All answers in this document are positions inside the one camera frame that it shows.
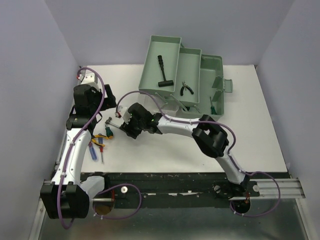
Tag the aluminium extrusion frame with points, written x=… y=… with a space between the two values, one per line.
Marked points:
x=289 y=188

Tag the yellow handled pliers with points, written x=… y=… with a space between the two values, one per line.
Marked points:
x=98 y=140

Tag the green plastic tool box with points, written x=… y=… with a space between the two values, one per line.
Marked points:
x=204 y=73

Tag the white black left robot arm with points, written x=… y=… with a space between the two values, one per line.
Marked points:
x=66 y=196

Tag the blue handled screwdriver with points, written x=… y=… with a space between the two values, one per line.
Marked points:
x=92 y=152

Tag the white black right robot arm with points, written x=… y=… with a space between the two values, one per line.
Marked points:
x=208 y=134

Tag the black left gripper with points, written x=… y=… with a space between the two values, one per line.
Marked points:
x=110 y=101

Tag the black mounting base rail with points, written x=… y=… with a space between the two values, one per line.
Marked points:
x=169 y=190

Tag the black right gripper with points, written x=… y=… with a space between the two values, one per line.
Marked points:
x=127 y=128

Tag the small black pliers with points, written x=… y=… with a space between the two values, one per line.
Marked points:
x=185 y=87

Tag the red handled thin screwdriver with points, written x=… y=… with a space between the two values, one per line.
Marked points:
x=101 y=148

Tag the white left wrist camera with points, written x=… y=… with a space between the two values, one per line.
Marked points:
x=91 y=80

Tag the green handled hammer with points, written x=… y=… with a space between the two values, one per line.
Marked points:
x=109 y=122

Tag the black T-handle wrench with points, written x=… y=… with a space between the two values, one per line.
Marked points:
x=164 y=82

